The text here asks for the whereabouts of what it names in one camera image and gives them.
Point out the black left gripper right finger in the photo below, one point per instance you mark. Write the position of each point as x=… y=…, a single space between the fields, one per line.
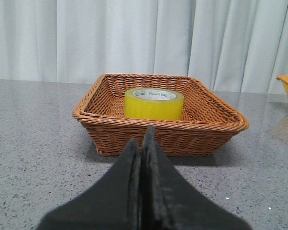
x=169 y=202

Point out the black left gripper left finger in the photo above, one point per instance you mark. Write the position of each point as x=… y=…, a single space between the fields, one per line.
x=112 y=203

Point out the yellow tape roll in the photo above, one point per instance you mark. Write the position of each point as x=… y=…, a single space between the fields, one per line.
x=153 y=103

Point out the brown wicker basket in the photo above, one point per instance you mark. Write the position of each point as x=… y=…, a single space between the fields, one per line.
x=207 y=122

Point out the white curtain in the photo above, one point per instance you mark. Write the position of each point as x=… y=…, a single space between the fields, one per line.
x=229 y=45

